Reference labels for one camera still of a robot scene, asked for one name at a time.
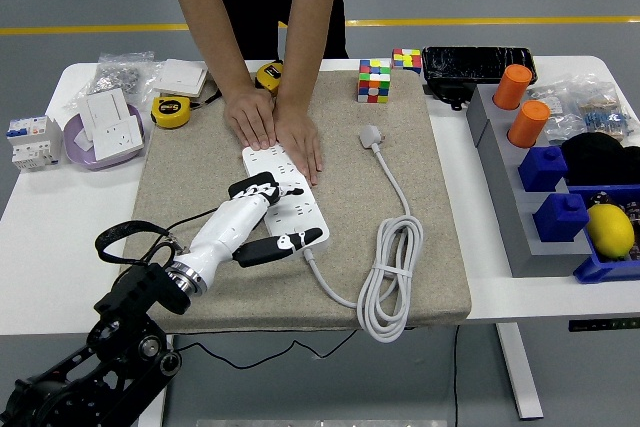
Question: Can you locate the person's left hand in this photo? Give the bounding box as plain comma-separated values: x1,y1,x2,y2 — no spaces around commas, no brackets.
273,106,324,187

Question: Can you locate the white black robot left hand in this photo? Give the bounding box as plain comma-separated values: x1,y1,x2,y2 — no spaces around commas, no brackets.
172,181,325,284

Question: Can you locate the person's right hand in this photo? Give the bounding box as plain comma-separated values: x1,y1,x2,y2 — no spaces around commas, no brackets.
223,86,279,151

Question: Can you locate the white power strip board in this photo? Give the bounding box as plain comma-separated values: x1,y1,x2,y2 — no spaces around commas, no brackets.
242,144,331,261

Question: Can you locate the thin black plug cord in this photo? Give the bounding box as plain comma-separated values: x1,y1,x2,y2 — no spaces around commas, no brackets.
149,204,359,371

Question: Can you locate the yellow tape measure black label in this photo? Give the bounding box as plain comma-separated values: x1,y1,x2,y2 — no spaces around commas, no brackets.
254,59,286,96

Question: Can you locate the grey-brown mat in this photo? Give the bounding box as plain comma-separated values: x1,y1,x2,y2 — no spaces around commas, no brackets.
122,69,474,336

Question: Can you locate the large colourful puzzle cube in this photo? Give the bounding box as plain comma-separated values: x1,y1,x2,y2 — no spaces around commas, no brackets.
356,58,392,104

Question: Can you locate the small colourful puzzle cube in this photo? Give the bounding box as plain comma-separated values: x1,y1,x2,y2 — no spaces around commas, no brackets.
391,48,423,75

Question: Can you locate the clear bag of metal screws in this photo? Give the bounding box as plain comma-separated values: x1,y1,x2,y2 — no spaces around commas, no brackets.
62,50,166,111

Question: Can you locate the purple bowl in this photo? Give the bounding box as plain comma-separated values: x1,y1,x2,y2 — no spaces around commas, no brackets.
62,102,147,172

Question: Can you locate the white table leg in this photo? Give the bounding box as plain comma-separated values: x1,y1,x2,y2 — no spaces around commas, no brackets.
494,321,545,421
137,334,174,427

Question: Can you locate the black wrapped box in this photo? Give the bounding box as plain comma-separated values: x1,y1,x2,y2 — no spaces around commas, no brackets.
421,45,539,86

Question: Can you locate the grey block holder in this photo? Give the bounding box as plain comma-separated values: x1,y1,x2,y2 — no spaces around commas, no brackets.
465,82,594,278

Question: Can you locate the white circuit breaker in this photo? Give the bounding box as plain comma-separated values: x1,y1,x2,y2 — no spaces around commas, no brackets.
5,114,64,172

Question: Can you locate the orange cylinder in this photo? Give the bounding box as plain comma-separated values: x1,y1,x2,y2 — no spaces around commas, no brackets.
506,99,551,149
492,63,533,111

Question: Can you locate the blue block with knob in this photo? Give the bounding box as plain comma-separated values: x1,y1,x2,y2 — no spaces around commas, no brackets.
517,145,569,193
531,191,590,244

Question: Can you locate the clear bag of small parts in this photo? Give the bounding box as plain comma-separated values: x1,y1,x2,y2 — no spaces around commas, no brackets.
527,71,621,146

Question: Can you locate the black cloth bundle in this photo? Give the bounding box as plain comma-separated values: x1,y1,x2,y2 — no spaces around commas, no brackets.
558,131,640,187

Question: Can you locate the clear bag of blue resistors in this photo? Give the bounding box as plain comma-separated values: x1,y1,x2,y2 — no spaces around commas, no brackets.
574,94,640,143

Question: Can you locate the yellow lemon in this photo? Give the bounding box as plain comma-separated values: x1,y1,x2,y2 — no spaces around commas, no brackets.
584,203,635,259

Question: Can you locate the blue plastic bin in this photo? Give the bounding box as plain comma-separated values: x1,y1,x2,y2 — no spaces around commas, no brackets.
567,184,640,284

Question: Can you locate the black table control panel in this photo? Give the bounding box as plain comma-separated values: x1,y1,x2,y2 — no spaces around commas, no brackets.
567,317,640,333

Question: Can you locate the white power cord with plug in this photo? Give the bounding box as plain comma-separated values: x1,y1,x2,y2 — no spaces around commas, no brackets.
298,124,425,343

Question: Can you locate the yellow tape measure with strap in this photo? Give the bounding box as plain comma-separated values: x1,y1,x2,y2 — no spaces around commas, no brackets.
150,74,224,129

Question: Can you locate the white switch plate stack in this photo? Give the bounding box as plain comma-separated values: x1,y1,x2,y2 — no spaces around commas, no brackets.
149,57,211,99

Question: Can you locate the white wall socket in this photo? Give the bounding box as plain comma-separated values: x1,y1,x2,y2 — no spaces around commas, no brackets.
92,115,146,161

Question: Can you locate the white wall switch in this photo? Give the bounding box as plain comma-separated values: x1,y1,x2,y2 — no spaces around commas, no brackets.
75,87,132,143

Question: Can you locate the black hanging cable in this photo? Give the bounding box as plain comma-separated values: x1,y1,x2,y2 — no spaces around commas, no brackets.
452,324,460,427

